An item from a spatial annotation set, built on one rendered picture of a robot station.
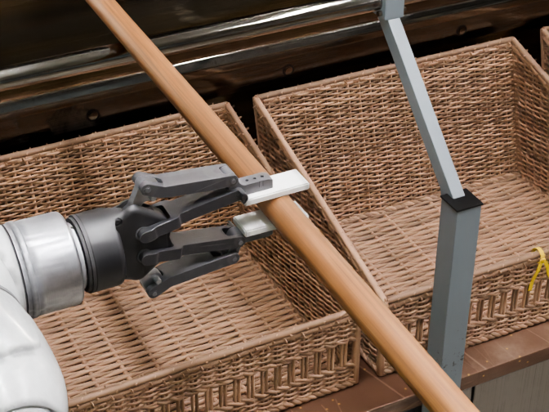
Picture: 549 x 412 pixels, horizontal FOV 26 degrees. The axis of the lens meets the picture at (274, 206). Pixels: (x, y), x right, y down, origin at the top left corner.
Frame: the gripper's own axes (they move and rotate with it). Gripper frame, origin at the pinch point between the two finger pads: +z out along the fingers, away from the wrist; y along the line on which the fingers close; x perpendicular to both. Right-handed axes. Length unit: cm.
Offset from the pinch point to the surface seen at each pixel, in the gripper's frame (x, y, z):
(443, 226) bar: -23, 28, 38
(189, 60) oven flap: -77, 24, 22
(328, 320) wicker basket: -31, 46, 24
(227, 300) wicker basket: -58, 61, 20
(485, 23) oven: -80, 31, 84
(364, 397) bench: -28, 61, 30
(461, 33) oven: -80, 32, 79
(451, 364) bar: -20, 52, 39
